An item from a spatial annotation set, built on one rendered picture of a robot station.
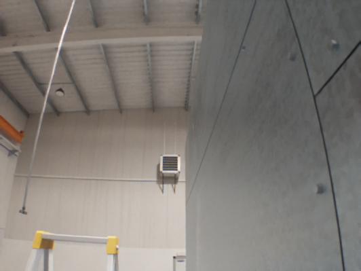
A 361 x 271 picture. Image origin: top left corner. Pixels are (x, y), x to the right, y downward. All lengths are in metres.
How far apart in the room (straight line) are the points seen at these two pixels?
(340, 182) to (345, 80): 0.09
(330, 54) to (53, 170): 11.73
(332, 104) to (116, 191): 10.72
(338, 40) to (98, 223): 10.72
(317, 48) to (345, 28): 0.05
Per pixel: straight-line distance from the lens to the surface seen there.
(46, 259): 1.42
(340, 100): 0.26
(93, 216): 10.93
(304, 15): 0.34
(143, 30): 7.90
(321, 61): 0.29
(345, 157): 0.25
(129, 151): 11.29
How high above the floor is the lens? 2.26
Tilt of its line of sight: 24 degrees up
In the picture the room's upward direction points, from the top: straight up
